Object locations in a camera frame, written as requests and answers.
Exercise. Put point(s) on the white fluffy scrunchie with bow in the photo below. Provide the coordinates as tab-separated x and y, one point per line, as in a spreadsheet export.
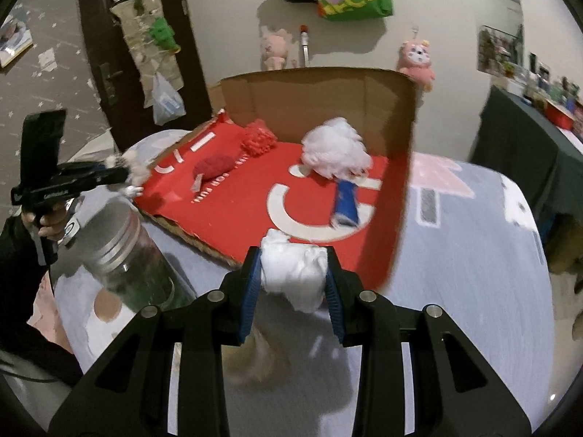
136	170

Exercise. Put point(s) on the dark wooden door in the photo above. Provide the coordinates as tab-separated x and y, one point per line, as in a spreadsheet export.
91	32

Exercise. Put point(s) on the green plush toy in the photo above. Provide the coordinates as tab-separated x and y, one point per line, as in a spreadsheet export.
161	32

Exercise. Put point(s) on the white bath loofah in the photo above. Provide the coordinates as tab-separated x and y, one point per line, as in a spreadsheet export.
335	150

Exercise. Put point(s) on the desk with green cloth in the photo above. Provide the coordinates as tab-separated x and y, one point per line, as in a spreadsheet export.
524	154

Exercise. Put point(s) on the person's left forearm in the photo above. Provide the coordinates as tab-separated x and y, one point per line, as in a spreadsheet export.
18	305

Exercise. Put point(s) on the person's left hand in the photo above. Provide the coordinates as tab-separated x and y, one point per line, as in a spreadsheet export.
52	225

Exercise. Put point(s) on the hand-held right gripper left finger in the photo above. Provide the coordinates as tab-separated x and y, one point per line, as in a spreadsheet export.
252	291

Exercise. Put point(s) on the row of desk trinkets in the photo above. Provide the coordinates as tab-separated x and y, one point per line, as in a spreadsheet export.
555	95

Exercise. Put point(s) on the glass jar with metal lid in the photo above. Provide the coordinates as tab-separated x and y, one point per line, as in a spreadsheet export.
123	246

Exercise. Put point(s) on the white crinkled scrunchie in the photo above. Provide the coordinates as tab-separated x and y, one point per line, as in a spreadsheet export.
291	273

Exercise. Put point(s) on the wall mirror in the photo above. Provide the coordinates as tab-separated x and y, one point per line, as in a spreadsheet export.
498	50

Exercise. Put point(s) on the brown fuzzy object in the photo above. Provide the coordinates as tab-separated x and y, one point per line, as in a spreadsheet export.
564	246

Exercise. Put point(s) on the beige hanging organizer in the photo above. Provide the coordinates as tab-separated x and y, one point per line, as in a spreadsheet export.
136	45

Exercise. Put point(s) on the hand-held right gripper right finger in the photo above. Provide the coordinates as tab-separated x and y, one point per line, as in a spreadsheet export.
332	300

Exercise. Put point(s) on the pink plush with white face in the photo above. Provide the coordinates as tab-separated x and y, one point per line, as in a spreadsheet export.
416	61

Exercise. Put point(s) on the cardboard box with red print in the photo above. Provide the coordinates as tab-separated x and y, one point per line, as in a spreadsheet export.
255	177

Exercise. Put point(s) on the red knit scrunchie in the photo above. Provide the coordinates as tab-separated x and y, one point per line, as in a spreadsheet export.
214	168

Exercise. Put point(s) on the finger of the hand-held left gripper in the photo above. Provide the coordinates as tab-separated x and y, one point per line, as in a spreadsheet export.
111	176

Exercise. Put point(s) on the coral foam net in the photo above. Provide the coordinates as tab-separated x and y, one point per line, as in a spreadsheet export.
257	139

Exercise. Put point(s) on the clear plastic bag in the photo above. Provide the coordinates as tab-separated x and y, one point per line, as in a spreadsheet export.
166	102

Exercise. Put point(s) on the pink plush toy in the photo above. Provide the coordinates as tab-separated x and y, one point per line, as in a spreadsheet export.
275	48

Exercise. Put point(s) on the red tipped white tool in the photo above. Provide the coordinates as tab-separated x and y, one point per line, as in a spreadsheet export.
304	45

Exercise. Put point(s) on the beige powder puff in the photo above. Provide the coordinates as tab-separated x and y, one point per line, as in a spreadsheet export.
259	364

